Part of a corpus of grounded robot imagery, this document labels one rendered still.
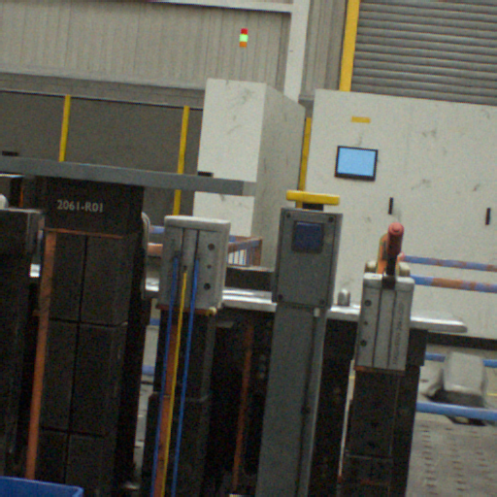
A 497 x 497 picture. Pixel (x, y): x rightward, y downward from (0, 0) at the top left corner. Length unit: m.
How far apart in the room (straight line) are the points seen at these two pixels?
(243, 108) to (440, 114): 1.63
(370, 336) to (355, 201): 8.03
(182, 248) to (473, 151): 8.10
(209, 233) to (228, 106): 8.13
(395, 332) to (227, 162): 8.13
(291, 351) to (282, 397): 0.05
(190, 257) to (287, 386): 0.25
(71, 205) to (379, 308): 0.42
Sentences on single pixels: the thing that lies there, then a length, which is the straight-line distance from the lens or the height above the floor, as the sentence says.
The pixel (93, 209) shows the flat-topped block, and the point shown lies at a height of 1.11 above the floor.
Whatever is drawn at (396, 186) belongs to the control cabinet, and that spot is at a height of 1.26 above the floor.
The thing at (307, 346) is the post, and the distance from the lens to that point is 1.33.
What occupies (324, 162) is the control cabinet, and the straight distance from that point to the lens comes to 9.52.
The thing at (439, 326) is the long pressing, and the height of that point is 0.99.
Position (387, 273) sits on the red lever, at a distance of 1.45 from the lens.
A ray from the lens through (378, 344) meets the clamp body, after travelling 1.48.
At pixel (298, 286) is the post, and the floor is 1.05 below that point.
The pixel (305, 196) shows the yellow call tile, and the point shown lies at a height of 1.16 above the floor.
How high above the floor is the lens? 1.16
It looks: 3 degrees down
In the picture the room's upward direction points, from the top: 6 degrees clockwise
